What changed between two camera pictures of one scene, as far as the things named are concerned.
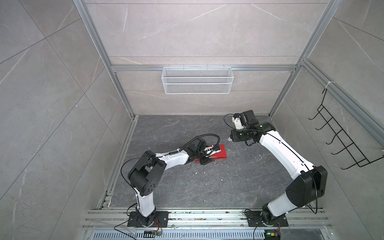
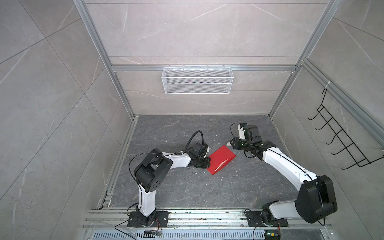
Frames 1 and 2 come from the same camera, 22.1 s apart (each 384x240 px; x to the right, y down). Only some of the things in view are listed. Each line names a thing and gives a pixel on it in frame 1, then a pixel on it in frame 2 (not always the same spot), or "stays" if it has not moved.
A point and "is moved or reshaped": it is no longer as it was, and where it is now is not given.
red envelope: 222,154 is moved or reshaped
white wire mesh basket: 198,80 stays
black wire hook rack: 340,135 stays
